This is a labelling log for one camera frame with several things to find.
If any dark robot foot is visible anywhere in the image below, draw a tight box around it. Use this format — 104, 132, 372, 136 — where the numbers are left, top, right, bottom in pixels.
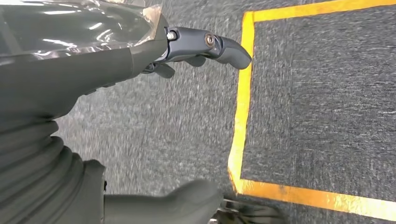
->
210, 197, 287, 224

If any yellow floor tape square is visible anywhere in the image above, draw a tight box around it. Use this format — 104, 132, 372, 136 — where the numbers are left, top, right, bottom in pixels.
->
227, 0, 396, 223

